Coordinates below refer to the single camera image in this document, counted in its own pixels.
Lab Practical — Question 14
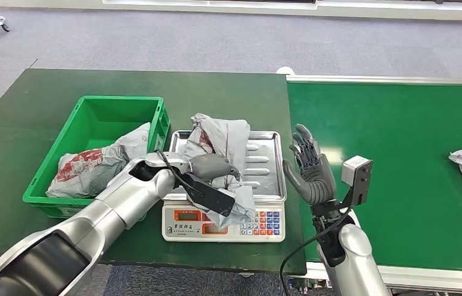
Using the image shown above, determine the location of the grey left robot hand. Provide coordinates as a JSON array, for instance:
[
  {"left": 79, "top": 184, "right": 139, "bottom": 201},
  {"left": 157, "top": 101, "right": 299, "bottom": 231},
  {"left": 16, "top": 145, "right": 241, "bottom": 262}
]
[{"left": 188, "top": 153, "right": 242, "bottom": 183}]

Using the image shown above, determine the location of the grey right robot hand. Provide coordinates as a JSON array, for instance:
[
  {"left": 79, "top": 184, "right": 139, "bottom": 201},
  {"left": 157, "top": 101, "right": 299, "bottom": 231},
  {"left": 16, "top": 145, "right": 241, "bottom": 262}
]
[{"left": 283, "top": 124, "right": 338, "bottom": 207}]

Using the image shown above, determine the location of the green conveyor belt machine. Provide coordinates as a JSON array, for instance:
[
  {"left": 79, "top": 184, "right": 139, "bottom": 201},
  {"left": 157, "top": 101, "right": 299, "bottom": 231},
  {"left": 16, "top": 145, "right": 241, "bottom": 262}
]
[{"left": 286, "top": 75, "right": 462, "bottom": 293}]

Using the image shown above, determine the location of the grey mailer package red print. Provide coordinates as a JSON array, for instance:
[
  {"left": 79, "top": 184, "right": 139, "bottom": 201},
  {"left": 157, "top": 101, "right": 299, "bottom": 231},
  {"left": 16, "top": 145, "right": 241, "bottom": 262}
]
[{"left": 46, "top": 122, "right": 152, "bottom": 200}]

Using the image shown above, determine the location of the electronic scale with steel tray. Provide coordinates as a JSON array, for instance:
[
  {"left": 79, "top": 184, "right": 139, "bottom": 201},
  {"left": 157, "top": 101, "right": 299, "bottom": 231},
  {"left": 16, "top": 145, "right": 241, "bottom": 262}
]
[{"left": 161, "top": 129, "right": 288, "bottom": 244}]

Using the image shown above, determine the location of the green plastic crate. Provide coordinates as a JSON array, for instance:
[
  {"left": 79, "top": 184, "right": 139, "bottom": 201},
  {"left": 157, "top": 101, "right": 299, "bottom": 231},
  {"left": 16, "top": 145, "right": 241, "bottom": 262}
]
[{"left": 22, "top": 95, "right": 171, "bottom": 220}]

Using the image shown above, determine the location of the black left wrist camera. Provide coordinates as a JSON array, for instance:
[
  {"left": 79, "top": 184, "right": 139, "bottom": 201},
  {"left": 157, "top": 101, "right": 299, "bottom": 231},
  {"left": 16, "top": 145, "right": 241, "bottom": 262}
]
[{"left": 173, "top": 171, "right": 236, "bottom": 218}]

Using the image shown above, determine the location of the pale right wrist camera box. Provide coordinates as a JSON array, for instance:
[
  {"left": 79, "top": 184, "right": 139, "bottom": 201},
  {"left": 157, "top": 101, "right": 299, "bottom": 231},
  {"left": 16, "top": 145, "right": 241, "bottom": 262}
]
[{"left": 340, "top": 155, "right": 374, "bottom": 207}]

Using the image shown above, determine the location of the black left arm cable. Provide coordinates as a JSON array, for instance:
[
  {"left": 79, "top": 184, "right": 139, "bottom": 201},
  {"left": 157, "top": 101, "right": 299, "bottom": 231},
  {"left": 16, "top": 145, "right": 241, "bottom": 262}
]
[{"left": 155, "top": 150, "right": 188, "bottom": 189}]

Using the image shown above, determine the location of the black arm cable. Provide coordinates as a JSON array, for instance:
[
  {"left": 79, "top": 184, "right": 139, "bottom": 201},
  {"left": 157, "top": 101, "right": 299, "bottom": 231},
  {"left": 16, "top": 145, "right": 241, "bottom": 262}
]
[
  {"left": 279, "top": 204, "right": 354, "bottom": 296},
  {"left": 155, "top": 150, "right": 188, "bottom": 189}
]

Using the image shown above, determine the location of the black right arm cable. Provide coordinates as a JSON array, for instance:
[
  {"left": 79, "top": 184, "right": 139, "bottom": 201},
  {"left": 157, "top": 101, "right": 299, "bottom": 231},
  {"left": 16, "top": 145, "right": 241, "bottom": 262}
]
[{"left": 279, "top": 204, "right": 354, "bottom": 296}]

